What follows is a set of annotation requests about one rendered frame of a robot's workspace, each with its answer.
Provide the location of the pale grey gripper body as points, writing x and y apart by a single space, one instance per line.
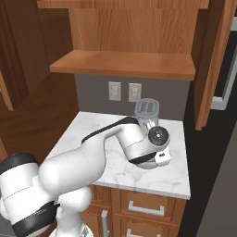
147 166

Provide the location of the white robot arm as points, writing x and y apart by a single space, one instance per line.
74 166

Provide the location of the wooden base cabinet door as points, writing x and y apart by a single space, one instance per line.
94 220

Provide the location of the wooden drawer front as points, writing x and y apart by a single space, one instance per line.
145 224
148 197

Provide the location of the grey toaster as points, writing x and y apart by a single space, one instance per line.
147 108

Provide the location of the white wall outlet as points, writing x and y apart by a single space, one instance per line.
114 91
134 92

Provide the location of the wooden open wall cabinet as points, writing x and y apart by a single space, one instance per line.
123 63

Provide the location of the wooden wall cabinet door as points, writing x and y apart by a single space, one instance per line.
18 46
209 61

